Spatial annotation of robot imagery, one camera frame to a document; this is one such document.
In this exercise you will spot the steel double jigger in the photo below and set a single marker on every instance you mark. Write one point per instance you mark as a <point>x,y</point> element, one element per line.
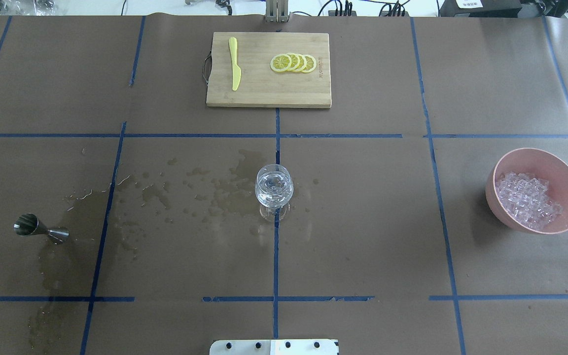
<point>29,224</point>

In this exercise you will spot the clear wine glass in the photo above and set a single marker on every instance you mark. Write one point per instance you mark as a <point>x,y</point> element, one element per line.
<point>274,189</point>

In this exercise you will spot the clear ice cubes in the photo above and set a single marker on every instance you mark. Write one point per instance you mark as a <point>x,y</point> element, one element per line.
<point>526,197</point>

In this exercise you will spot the bamboo cutting board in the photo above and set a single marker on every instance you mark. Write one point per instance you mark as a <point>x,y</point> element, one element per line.
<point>262,87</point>

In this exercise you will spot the lemon slice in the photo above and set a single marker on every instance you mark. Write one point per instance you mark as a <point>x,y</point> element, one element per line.
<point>310,64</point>
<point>281,63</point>
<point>295,61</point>
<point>302,62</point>

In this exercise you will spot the yellow plastic knife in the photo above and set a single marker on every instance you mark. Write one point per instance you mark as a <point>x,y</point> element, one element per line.
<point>236,70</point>

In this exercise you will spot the black box device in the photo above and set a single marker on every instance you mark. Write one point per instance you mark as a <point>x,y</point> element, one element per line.
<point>481,8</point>

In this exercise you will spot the pink bowl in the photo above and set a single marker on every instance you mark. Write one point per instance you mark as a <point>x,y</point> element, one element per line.
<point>542,164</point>

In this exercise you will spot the plastic bag with parts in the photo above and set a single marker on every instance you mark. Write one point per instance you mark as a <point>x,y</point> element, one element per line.
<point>32,7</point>

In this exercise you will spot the aluminium frame post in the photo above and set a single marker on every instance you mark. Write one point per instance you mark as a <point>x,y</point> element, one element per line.
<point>277,11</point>

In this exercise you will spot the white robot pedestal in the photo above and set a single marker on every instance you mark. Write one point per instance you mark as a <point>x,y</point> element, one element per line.
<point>275,347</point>

